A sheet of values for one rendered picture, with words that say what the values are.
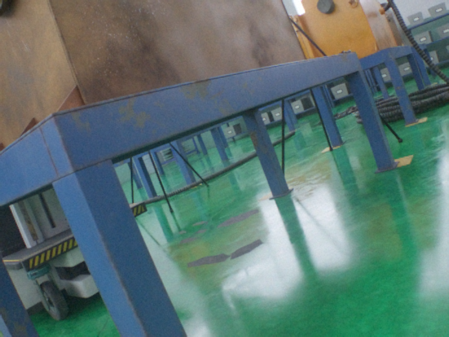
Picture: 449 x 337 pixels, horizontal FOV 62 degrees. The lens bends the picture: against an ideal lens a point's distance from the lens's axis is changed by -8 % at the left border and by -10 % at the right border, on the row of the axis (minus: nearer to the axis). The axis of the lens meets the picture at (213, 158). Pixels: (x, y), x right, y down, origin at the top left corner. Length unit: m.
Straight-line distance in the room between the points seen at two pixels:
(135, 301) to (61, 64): 0.58
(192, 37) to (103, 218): 0.80
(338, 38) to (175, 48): 2.71
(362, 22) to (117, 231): 3.32
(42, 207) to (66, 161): 1.47
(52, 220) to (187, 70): 1.19
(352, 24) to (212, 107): 2.94
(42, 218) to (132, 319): 1.46
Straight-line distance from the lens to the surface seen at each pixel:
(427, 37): 9.30
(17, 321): 1.32
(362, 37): 3.76
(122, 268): 0.68
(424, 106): 3.84
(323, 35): 3.85
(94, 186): 0.67
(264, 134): 2.44
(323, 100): 3.58
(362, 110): 2.17
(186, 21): 1.34
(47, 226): 2.12
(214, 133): 6.37
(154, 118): 0.79
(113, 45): 1.07
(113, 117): 0.73
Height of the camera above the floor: 0.52
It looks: 4 degrees down
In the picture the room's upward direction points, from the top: 21 degrees counter-clockwise
